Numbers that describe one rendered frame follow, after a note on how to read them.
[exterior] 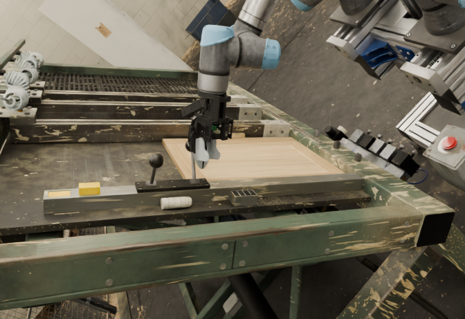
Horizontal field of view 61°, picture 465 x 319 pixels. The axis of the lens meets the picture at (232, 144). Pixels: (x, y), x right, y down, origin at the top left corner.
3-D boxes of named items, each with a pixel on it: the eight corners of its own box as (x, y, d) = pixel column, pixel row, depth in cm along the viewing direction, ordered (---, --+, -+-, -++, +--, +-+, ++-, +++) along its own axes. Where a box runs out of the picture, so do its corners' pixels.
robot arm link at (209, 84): (192, 70, 96) (218, 70, 101) (190, 89, 97) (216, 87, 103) (211, 76, 91) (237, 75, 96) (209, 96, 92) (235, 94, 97)
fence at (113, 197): (361, 189, 131) (364, 178, 129) (43, 214, 95) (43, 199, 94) (352, 183, 135) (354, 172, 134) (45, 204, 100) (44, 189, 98)
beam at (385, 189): (446, 243, 115) (457, 210, 111) (414, 248, 110) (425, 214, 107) (212, 85, 307) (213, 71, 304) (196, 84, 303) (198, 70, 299)
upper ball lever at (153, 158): (158, 192, 106) (166, 161, 96) (144, 193, 105) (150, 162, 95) (156, 180, 108) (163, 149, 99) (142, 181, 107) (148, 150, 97)
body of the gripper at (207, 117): (208, 145, 95) (212, 96, 91) (187, 135, 101) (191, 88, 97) (232, 141, 100) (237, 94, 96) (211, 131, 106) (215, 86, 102)
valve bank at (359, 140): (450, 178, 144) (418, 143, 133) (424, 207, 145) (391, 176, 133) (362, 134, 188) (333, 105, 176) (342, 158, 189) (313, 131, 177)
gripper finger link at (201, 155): (203, 177, 100) (206, 142, 97) (189, 169, 104) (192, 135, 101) (212, 174, 102) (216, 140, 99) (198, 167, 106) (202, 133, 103)
